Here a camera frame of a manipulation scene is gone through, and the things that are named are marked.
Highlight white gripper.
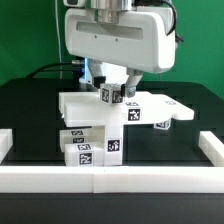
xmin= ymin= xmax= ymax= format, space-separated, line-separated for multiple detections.
xmin=65 ymin=7 xmax=175 ymax=98

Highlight white tagged cube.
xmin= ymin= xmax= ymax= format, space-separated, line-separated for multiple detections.
xmin=100 ymin=83 xmax=123 ymax=105

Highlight white chair back frame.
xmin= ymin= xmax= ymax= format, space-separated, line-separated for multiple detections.
xmin=59 ymin=91 xmax=194 ymax=127

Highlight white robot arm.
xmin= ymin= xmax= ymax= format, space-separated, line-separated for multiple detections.
xmin=63 ymin=0 xmax=177 ymax=97

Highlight white block left edge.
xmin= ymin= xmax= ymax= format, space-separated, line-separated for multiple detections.
xmin=0 ymin=129 xmax=13 ymax=163

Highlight black cable on table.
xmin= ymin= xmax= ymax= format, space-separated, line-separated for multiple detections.
xmin=25 ymin=60 xmax=84 ymax=80

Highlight white thin cable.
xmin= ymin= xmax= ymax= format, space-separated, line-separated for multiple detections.
xmin=54 ymin=0 xmax=64 ymax=80

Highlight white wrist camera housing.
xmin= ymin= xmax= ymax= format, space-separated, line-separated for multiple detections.
xmin=63 ymin=0 xmax=87 ymax=8

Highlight white obstacle wall bar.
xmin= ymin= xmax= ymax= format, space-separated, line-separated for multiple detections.
xmin=198 ymin=131 xmax=224 ymax=167

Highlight white front rail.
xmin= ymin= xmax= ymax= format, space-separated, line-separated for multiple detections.
xmin=0 ymin=166 xmax=224 ymax=193

